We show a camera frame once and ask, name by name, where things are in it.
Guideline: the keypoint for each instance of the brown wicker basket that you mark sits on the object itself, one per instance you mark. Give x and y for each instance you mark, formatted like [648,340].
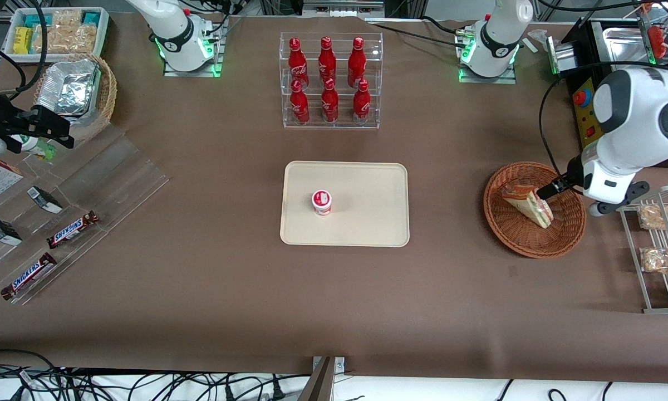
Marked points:
[520,236]

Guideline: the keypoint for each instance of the tan wicker basket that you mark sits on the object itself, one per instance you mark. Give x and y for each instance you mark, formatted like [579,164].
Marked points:
[107,94]

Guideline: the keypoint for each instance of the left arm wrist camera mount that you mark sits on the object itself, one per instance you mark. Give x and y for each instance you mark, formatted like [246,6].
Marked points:
[632,196]

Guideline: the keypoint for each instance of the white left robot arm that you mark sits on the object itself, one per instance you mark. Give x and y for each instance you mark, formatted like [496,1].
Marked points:
[640,117]

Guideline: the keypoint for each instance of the triangle sandwich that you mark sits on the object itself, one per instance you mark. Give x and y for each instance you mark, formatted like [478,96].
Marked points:
[526,203]

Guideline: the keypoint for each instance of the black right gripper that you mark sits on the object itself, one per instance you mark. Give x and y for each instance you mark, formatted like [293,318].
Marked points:
[4,121]

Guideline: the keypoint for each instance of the clear bagged pastry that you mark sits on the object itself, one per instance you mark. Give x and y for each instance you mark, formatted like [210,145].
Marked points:
[659,217]
[659,260]

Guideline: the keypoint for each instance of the small black carton box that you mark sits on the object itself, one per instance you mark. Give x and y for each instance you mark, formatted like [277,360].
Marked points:
[3,231]
[44,199]

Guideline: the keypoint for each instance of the clear acrylic tiered stand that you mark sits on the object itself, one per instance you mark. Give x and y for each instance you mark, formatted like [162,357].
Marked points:
[117,184]

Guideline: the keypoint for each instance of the white plastic snack bin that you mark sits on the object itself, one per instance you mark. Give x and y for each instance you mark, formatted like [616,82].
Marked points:
[103,33]

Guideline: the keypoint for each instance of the yellow snack packet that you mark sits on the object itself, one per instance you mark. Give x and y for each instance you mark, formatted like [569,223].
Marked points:
[22,40]

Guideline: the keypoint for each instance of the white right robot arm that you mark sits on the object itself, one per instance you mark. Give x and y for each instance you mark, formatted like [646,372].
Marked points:
[172,30]

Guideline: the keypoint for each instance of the silver foil container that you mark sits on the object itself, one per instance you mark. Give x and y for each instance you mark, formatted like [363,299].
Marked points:
[69,89]

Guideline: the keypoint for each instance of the clear cracker packet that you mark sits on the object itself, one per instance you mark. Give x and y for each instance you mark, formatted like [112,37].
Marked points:
[67,38]
[67,18]

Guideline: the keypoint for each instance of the green bottle white cap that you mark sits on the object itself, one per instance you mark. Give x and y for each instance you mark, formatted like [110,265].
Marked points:
[39,147]

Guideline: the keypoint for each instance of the silver block green light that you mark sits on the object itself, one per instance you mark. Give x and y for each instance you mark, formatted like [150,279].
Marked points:
[562,55]

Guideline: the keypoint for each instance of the Snickers chocolate bar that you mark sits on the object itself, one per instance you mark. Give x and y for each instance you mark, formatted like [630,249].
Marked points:
[72,229]
[28,277]

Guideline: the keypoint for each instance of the brown table covering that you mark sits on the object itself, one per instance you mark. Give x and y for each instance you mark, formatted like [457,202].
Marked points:
[200,312]

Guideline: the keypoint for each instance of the clear acrylic bottle rack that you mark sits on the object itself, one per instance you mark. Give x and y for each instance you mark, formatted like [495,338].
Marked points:
[342,120]

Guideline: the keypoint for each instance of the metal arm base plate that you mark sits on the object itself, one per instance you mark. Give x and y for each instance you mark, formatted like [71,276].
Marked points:
[487,79]
[214,64]

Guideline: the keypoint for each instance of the steel pan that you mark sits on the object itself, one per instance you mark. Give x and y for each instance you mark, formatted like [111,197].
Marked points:
[623,44]

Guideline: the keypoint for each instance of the aluminium frame bracket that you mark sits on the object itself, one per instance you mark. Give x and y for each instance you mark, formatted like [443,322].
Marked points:
[323,381]

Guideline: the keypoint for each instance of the red white yogurt cup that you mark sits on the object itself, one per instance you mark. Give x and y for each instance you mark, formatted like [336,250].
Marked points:
[322,202]

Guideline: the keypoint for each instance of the teal snack packet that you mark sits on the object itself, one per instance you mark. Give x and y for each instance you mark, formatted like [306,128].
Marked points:
[91,18]
[36,20]

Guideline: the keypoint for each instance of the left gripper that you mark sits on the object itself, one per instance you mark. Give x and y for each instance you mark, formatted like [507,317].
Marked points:
[571,176]

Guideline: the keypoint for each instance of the beige plastic tray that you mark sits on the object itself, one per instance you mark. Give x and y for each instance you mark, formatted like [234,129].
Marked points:
[367,206]

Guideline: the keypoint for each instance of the red cola bottle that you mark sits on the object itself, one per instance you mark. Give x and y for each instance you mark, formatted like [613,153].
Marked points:
[299,106]
[357,61]
[361,106]
[297,61]
[329,106]
[327,58]

